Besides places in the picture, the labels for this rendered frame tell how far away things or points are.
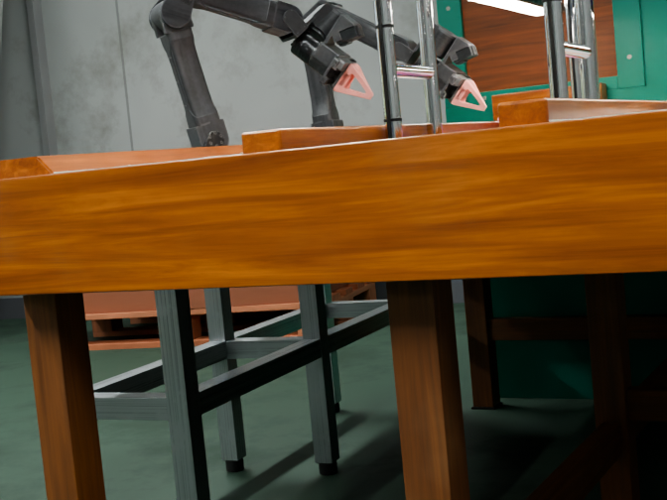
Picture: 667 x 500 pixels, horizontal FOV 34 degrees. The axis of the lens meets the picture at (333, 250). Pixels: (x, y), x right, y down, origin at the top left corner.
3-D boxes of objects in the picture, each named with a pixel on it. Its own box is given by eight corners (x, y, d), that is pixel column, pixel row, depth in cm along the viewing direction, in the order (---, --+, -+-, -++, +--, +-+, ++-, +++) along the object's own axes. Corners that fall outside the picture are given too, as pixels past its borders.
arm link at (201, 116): (221, 151, 232) (174, -1, 227) (232, 149, 226) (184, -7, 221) (196, 160, 230) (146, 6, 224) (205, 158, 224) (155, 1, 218)
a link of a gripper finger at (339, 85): (388, 83, 235) (354, 59, 237) (376, 83, 229) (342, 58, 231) (370, 109, 237) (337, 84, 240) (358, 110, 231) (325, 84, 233)
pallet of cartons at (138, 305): (34, 352, 494) (22, 244, 490) (154, 316, 584) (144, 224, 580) (309, 346, 439) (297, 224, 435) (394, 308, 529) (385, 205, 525)
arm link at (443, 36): (464, 40, 269) (425, 13, 272) (453, 37, 261) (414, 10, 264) (438, 79, 272) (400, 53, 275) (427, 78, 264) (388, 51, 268)
